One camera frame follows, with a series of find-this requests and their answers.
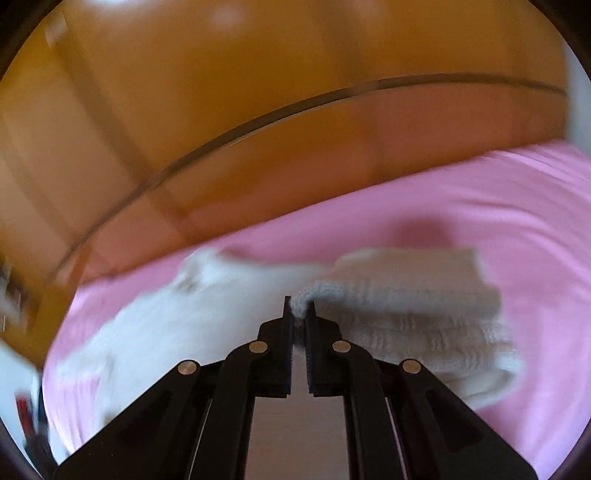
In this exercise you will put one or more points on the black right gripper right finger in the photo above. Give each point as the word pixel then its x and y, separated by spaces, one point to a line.
pixel 401 421

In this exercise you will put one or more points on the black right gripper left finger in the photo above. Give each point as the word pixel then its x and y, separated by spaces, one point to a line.
pixel 194 422

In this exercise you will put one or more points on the white knitted sweater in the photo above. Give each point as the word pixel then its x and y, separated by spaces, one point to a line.
pixel 429 305

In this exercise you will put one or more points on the wooden shelf cabinet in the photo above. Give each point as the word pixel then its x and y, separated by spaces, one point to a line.
pixel 14 295

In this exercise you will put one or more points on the pink bed blanket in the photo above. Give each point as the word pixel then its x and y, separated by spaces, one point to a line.
pixel 525 212

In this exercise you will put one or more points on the wooden panelled wardrobe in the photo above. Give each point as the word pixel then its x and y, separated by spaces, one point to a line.
pixel 132 129

